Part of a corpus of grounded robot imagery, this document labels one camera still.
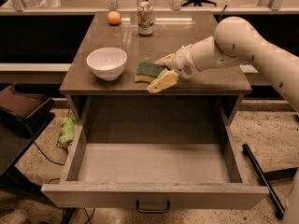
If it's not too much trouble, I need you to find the white shoe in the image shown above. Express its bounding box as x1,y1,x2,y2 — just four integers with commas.
0,209,27,224

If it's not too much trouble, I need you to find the grey drawer cabinet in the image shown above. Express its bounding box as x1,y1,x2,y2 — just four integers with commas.
60,12,250,144

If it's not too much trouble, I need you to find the green crumpled bag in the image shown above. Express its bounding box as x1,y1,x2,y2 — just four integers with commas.
58,117,77,145

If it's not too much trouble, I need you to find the soda can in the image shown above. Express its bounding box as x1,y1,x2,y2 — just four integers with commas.
137,1,153,35

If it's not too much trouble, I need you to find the green and yellow sponge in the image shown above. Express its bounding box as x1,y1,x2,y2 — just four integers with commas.
135,63,166,83

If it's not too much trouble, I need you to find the black floor cable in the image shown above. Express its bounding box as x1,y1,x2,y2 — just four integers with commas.
25,123,65,167

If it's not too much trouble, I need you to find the dark brown side stand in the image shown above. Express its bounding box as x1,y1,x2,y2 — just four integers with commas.
0,83,54,196

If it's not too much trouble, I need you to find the open grey drawer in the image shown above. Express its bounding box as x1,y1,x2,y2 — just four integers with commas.
40,96,270,211

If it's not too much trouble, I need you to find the black floor bar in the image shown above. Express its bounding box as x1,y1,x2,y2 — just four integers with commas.
242,144,285,219

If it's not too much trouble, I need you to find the white bowl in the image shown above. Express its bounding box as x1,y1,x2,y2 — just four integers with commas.
86,48,127,81

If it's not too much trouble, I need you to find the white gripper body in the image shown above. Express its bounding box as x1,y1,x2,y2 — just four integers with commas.
170,45,200,79

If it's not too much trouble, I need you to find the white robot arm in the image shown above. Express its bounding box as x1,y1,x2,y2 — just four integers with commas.
148,17,299,111

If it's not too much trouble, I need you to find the orange ball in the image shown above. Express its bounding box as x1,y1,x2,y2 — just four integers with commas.
107,11,121,25

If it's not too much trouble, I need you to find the black drawer handle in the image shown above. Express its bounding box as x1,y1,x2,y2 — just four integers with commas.
135,201,171,214

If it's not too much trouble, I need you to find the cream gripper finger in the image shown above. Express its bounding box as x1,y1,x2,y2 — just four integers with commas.
154,53,174,69
147,69,179,93

